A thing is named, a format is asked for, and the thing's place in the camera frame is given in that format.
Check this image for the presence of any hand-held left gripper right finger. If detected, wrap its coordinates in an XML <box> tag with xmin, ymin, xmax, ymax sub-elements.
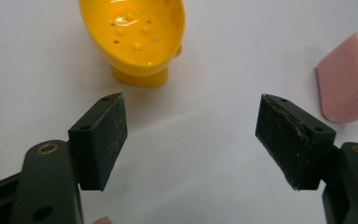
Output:
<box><xmin>255</xmin><ymin>93</ymin><xmax>358</xmax><ymax>224</ymax></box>

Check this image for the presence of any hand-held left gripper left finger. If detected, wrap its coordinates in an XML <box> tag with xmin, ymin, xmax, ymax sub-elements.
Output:
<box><xmin>9</xmin><ymin>92</ymin><xmax>129</xmax><ymax>224</ymax></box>

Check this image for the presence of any pink soap bar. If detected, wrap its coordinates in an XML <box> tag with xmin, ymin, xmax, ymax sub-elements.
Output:
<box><xmin>315</xmin><ymin>31</ymin><xmax>358</xmax><ymax>124</ymax></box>

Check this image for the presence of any yellow plastic soap dish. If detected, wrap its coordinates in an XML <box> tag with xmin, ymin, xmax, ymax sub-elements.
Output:
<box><xmin>77</xmin><ymin>0</ymin><xmax>186</xmax><ymax>89</ymax></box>

